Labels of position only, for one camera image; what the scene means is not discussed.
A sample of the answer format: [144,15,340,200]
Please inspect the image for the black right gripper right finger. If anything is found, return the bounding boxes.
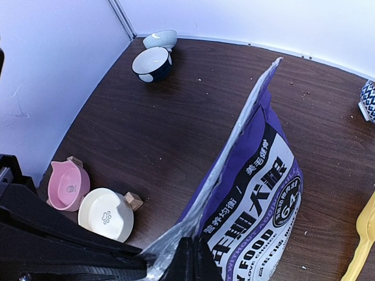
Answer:
[166,237,222,281]

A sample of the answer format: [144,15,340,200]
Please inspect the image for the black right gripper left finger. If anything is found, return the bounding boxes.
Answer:
[1,155,146,280]

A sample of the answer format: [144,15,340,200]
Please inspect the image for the pink cat-ear pet bowl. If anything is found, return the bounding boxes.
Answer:
[47,160,90,212]

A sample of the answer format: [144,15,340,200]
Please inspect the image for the cream cat-ear pet bowl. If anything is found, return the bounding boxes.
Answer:
[78,187,134,243]

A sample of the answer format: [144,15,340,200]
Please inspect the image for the purple pet food bag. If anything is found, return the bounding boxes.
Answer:
[141,59,304,280]

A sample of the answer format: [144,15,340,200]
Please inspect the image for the yellow plastic scoop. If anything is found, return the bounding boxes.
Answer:
[341,193,374,281]

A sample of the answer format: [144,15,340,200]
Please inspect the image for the light grey-blue bowl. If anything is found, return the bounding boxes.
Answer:
[142,30,178,51]

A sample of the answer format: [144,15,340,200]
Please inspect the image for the blue white patterned bowl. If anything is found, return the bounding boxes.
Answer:
[358,80,375,124]

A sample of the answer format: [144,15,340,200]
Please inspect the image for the left aluminium frame post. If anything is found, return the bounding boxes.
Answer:
[107,0,137,42]

